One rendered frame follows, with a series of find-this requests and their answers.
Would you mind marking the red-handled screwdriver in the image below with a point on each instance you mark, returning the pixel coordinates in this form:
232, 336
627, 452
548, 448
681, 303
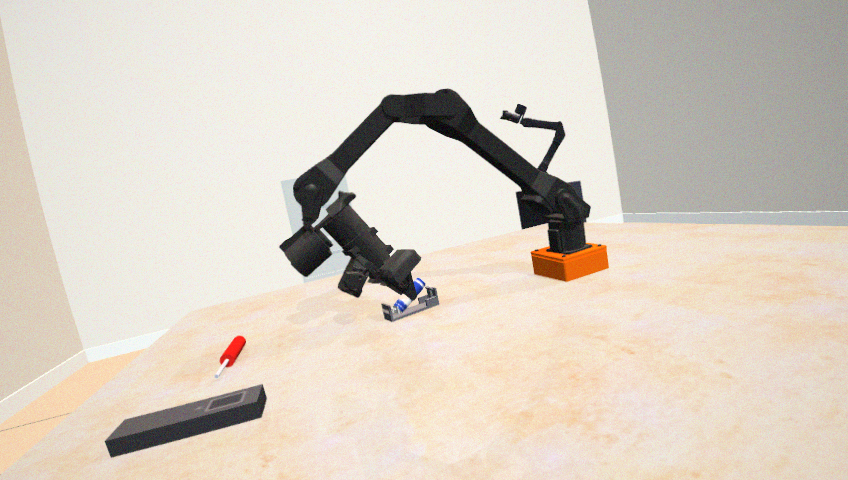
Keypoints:
231, 353

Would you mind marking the blue and white battery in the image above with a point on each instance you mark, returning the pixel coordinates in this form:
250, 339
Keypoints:
403, 302

